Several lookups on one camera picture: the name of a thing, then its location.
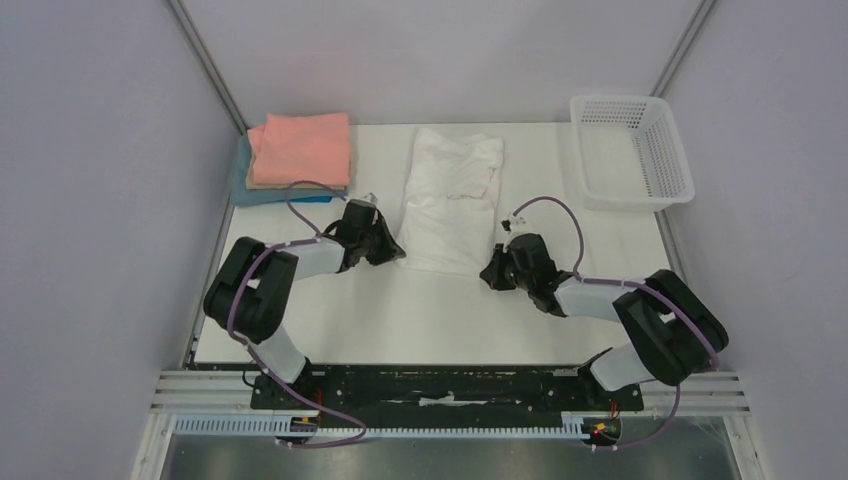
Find white t shirt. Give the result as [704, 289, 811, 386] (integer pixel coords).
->
[397, 128, 505, 276]

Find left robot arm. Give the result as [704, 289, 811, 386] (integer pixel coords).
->
[202, 199, 406, 408]

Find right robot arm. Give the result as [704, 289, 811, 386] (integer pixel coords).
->
[479, 233, 729, 408]

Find folded pink t shirt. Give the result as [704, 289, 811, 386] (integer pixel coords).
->
[248, 113, 352, 188]

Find folded blue t shirt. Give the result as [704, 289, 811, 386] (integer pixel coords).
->
[230, 135, 334, 207]

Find white plastic basket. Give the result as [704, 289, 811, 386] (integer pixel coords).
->
[569, 94, 695, 213]

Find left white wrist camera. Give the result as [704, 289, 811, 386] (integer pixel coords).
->
[357, 193, 378, 208]

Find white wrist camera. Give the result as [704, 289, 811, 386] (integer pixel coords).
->
[500, 213, 532, 244]
[357, 193, 378, 208]

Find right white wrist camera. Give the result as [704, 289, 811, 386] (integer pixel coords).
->
[500, 213, 532, 244]

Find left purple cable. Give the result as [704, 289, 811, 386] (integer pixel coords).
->
[226, 180, 368, 450]

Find aluminium frame rail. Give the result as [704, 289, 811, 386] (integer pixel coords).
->
[151, 371, 751, 418]

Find white slotted cable duct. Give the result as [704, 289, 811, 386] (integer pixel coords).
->
[173, 414, 590, 441]

